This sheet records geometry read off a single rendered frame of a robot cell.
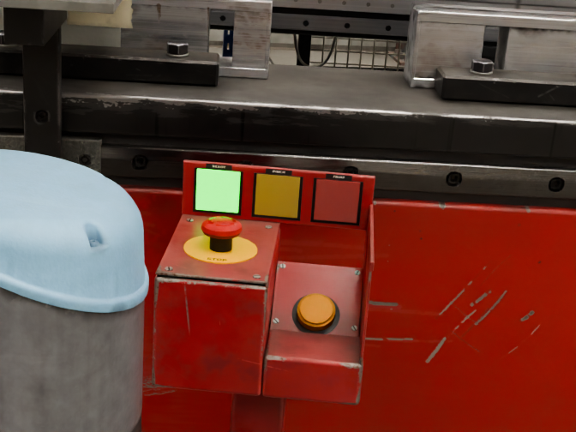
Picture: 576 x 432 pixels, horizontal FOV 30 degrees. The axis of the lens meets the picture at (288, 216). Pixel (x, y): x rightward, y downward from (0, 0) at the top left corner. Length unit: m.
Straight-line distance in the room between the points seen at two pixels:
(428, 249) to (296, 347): 0.31
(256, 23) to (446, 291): 0.39
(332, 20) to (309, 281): 0.58
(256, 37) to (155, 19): 0.12
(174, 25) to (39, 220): 0.83
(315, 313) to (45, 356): 0.57
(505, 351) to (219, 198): 0.44
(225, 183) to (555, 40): 0.48
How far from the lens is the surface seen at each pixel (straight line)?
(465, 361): 1.36
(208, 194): 1.12
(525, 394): 1.40
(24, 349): 0.52
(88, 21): 1.33
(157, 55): 1.29
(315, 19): 1.58
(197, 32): 1.32
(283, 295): 1.09
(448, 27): 1.34
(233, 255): 1.04
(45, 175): 0.57
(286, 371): 1.02
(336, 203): 1.11
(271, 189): 1.11
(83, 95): 1.22
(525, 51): 1.37
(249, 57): 1.32
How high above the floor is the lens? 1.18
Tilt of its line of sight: 21 degrees down
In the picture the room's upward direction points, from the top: 4 degrees clockwise
